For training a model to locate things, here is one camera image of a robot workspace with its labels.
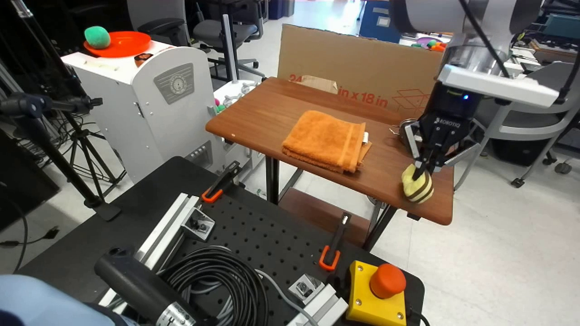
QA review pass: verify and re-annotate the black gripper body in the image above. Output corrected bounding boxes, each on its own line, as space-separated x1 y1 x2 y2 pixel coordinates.
417 84 484 153

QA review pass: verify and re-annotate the yellow striped plush object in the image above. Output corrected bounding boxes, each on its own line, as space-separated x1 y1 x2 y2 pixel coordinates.
400 162 437 207

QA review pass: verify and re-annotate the light blue object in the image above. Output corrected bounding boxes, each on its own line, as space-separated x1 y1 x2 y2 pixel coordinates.
0 274 125 326

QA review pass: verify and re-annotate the brown cardboard box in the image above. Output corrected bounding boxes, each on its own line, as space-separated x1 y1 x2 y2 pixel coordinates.
275 22 447 120

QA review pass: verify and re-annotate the orange folded towel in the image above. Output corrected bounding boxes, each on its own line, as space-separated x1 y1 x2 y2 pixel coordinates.
279 109 373 178

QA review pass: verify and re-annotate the black chair base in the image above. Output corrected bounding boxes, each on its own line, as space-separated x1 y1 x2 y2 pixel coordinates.
509 147 574 191

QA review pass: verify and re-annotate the brown wooden table base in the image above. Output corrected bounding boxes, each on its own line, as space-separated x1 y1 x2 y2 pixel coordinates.
277 187 373 249

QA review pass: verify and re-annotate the orange black bar clamp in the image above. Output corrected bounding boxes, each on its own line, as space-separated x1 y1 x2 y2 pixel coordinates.
317 213 353 274
199 160 243 207

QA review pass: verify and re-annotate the blue bin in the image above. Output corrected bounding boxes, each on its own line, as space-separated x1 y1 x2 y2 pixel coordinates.
357 0 402 44

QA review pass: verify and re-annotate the brown wooden table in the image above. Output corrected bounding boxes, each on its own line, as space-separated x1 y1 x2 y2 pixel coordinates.
205 77 456 256

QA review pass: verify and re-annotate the yellow emergency stop box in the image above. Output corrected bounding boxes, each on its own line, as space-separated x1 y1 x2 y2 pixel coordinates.
344 260 409 326

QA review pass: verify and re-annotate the short aluminium extrusion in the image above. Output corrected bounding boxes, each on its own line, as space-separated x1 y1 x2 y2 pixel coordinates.
284 281 351 326

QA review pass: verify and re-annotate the black perforated breadboard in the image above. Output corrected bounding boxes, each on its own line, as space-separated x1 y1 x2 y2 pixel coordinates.
16 155 427 326

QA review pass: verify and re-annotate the white container with green items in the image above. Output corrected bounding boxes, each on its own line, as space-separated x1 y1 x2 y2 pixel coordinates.
212 79 257 117

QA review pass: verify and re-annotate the grey office chair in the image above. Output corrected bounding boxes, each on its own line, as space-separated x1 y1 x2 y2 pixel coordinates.
194 0 268 82

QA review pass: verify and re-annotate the long aluminium extrusion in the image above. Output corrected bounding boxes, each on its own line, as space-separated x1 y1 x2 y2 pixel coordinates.
96 193 203 310

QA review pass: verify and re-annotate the white machine cabinet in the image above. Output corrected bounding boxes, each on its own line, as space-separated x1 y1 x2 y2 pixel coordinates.
60 39 253 185

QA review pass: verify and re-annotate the black office chair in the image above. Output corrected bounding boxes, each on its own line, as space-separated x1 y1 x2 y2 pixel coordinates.
125 0 190 46

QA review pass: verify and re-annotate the orange plastic plate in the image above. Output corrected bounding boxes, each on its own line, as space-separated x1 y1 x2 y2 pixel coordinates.
81 30 154 60

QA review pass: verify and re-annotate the green ball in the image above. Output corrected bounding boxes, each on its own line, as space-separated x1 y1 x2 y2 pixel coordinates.
81 24 112 51

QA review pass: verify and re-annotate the silver corner bracket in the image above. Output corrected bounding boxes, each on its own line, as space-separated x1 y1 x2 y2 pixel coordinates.
286 274 326 307
183 209 217 243

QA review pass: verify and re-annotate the grey cable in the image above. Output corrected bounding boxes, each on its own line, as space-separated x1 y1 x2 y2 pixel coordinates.
252 267 319 326

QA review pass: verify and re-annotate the coiled black cable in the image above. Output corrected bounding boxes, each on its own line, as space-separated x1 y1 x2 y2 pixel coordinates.
157 245 270 326

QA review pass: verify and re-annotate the black cylindrical camera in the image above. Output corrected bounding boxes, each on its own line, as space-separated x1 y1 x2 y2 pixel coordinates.
92 251 197 326

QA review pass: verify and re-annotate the black camera tripod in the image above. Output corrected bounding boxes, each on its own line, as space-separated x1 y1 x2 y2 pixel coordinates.
0 0 130 211

